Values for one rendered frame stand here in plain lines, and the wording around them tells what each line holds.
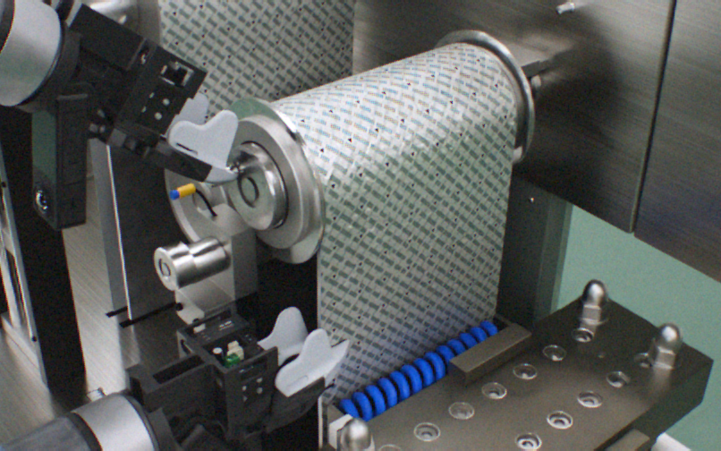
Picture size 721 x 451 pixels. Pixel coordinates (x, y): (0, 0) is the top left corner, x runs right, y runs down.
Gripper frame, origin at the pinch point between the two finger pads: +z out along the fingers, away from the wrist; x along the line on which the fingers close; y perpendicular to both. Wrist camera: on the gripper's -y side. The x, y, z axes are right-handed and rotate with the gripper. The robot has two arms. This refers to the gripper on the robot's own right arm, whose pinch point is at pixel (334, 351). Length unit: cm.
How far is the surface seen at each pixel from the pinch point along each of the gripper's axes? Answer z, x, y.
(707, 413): 139, 25, -109
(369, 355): 4.2, -0.3, -2.5
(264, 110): -2.4, 6.2, 22.5
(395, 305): 7.2, -0.2, 1.9
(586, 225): 184, 100, -109
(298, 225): -3.1, 0.9, 14.4
